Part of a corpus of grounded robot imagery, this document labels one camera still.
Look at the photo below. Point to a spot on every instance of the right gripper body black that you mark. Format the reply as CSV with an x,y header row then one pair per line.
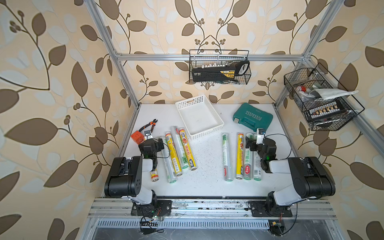
x,y
255,147

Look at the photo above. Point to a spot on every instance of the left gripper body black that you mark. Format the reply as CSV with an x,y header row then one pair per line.
x,y
160,146

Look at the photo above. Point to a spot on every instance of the yellow wrap roll group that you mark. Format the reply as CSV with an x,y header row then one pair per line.
x,y
187,148
239,156

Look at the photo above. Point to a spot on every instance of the green grape wrap roll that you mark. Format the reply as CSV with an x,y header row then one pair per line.
x,y
179,148

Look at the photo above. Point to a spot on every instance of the white green wrap roll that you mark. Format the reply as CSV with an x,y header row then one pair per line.
x,y
228,175

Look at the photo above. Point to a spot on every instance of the white plastic perforated basket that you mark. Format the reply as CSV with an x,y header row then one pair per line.
x,y
199,117

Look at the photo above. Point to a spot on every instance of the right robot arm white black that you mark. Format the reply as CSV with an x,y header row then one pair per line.
x,y
310,180

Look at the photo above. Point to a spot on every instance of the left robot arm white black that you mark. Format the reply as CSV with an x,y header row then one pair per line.
x,y
125,177

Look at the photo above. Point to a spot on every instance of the white text wrap roll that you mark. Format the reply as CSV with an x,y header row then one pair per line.
x,y
257,164

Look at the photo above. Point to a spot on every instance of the green red-cap wrap roll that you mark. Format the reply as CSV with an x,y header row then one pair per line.
x,y
248,157

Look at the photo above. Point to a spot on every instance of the yellow red-end wrap roll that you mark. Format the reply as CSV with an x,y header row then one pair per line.
x,y
154,175

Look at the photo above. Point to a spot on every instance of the socket set in right basket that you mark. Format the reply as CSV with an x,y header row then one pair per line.
x,y
326,111

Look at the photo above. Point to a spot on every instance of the white paper in right basket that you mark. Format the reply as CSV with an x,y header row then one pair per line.
x,y
329,94

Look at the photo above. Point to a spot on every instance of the black yellow tool in basket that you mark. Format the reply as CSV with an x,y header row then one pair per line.
x,y
228,73

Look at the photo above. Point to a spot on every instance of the orange red cube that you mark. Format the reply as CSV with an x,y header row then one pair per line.
x,y
137,137

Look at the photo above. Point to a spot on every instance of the red black pliers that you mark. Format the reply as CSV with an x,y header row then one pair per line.
x,y
151,124

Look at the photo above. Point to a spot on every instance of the green plastic tool case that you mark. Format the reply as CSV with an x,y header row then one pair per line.
x,y
252,117

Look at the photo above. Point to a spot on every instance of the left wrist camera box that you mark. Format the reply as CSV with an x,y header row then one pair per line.
x,y
147,135

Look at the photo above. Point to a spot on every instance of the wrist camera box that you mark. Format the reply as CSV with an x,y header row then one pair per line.
x,y
147,135
260,135

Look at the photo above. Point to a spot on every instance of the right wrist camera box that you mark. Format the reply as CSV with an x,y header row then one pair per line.
x,y
260,135

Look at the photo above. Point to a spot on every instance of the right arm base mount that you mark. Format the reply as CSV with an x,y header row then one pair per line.
x,y
264,209

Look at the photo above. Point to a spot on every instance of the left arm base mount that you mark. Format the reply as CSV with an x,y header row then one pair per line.
x,y
158,208

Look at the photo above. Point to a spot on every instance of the right wall wire basket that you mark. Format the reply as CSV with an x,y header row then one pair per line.
x,y
301,82

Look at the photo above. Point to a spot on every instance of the wall wire basket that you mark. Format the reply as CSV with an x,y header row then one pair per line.
x,y
301,82
216,56

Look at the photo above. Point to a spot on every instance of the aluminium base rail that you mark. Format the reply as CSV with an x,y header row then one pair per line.
x,y
239,209

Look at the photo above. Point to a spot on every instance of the back wall wire basket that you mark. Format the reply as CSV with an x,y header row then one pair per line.
x,y
216,56

